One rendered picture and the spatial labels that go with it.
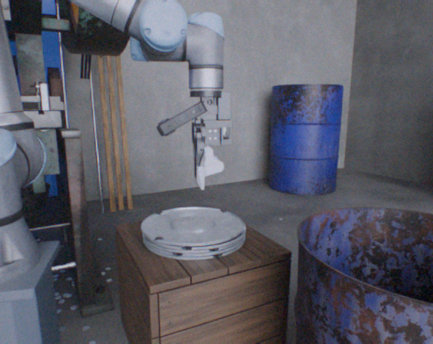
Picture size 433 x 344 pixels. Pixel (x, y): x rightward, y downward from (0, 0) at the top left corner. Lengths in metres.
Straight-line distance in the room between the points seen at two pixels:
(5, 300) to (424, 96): 3.47
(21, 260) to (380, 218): 0.77
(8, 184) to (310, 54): 3.29
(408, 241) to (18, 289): 0.81
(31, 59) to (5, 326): 1.16
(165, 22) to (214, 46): 0.18
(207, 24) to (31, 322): 0.63
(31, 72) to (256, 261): 1.19
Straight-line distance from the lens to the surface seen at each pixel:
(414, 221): 0.90
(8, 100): 0.73
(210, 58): 0.70
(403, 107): 3.70
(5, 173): 0.60
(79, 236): 1.19
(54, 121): 1.25
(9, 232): 0.62
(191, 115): 0.70
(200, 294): 0.79
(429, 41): 3.66
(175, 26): 0.55
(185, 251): 0.81
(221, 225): 0.94
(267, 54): 3.27
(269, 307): 0.92
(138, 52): 0.69
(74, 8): 1.69
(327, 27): 3.84
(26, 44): 1.59
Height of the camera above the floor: 0.72
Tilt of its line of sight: 12 degrees down
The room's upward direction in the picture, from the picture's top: straight up
